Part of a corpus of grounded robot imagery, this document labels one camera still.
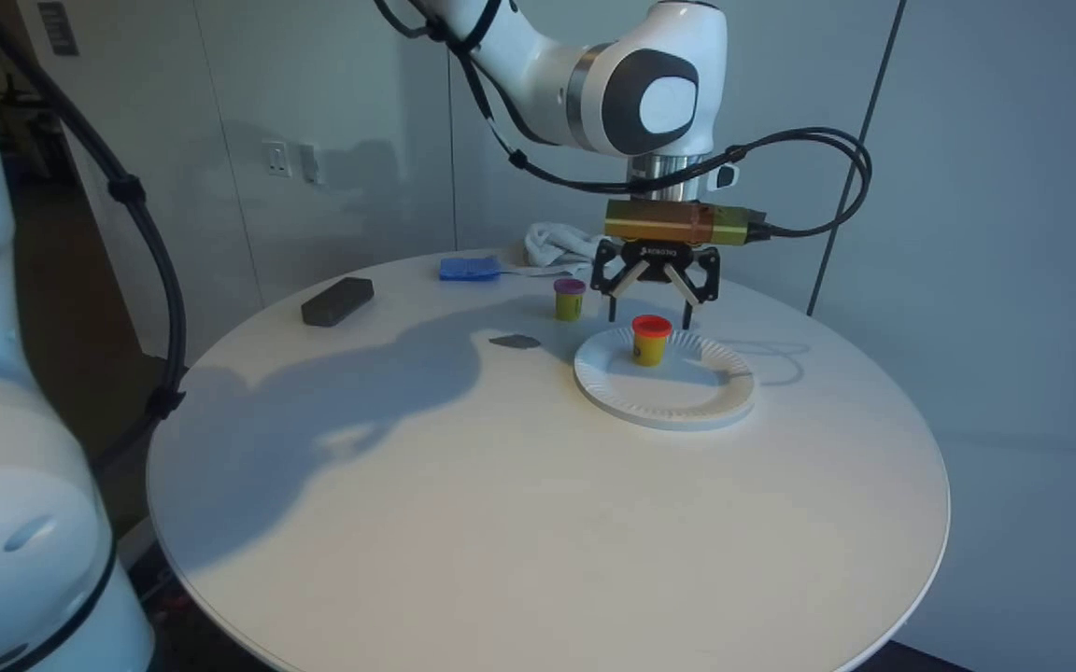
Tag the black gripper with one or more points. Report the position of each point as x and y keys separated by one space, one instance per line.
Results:
x=692 y=270

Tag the yellow purple lid bottle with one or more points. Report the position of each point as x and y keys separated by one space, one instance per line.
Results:
x=567 y=299

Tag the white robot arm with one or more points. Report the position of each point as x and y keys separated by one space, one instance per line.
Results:
x=651 y=93

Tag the white round plate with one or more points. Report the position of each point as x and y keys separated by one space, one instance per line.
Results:
x=696 y=387

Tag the white crumpled cloth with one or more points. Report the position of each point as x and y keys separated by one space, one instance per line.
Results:
x=559 y=245

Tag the small grey flat piece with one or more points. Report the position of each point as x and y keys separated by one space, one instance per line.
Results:
x=515 y=342

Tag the blue flat sponge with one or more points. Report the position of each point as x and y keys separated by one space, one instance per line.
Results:
x=472 y=270

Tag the black rectangular block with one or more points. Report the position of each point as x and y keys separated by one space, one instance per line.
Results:
x=338 y=299

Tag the gold wrist camera mount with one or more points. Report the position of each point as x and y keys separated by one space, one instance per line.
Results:
x=682 y=223

